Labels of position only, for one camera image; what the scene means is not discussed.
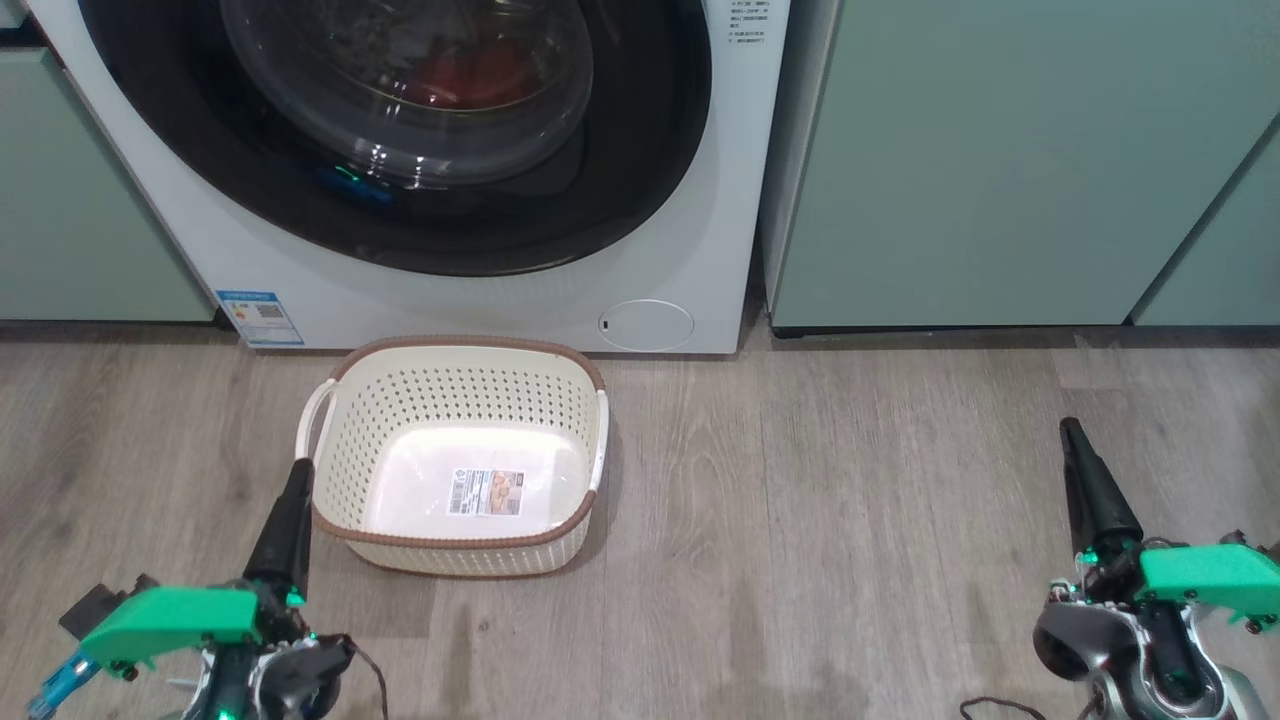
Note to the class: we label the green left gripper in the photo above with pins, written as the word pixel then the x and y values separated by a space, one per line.
pixel 180 615

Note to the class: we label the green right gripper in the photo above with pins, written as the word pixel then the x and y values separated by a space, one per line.
pixel 1210 580

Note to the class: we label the red striped garment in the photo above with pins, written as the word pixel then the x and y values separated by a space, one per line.
pixel 470 80

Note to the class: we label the dark grey washing machine door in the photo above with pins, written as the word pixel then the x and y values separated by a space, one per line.
pixel 620 150

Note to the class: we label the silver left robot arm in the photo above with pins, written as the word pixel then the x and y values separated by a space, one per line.
pixel 290 680

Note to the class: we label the cream perforated laundry basket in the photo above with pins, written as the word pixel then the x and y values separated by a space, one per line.
pixel 450 400

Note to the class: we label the white front-load washing machine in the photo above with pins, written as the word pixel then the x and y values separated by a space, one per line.
pixel 450 300

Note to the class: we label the pale green cabinet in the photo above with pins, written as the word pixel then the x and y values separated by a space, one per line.
pixel 80 200
pixel 1000 150

